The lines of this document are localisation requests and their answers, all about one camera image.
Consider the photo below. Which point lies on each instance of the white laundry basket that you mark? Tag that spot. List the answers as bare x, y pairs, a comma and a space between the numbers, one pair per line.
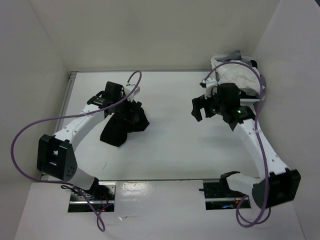
246, 99

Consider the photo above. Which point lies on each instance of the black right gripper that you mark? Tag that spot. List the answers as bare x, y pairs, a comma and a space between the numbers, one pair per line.
199, 102

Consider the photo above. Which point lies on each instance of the white skirt in basket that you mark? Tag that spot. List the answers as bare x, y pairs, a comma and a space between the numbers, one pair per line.
243, 77

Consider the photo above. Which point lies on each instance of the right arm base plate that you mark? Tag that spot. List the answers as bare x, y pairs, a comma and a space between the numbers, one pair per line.
217, 198

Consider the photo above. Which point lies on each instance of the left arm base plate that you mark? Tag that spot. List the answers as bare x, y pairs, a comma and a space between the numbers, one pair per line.
103, 200

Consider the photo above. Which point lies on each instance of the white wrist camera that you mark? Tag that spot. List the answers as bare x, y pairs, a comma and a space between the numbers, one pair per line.
210, 86
131, 90

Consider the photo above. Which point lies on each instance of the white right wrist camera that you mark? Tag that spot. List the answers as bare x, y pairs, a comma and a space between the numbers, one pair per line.
210, 86

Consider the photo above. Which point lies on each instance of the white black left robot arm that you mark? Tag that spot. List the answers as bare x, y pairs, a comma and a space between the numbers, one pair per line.
56, 153

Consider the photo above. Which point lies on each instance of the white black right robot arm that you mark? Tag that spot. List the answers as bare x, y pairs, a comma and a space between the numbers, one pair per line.
276, 184

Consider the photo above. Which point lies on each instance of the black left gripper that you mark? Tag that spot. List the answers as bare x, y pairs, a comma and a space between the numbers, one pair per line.
131, 116

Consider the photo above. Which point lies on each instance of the grey skirt in basket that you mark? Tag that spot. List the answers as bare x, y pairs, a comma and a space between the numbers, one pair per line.
236, 56

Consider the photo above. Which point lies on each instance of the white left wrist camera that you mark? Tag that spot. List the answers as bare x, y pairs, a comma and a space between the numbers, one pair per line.
131, 90

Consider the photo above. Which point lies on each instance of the black skirt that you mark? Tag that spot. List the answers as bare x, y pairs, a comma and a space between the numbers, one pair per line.
116, 134

